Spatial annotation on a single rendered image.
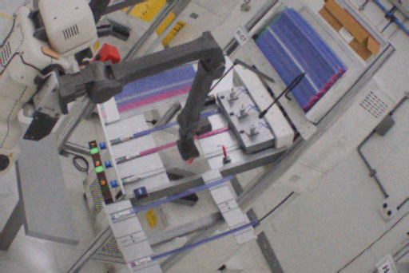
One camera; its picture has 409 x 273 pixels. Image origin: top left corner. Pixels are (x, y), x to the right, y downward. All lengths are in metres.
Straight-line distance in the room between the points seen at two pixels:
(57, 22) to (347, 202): 2.68
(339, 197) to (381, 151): 0.49
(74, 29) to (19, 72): 0.21
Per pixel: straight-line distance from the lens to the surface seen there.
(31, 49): 1.32
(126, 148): 2.11
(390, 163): 3.39
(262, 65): 2.26
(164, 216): 2.22
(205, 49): 1.42
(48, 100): 1.30
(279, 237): 3.81
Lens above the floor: 1.86
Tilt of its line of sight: 24 degrees down
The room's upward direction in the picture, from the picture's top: 43 degrees clockwise
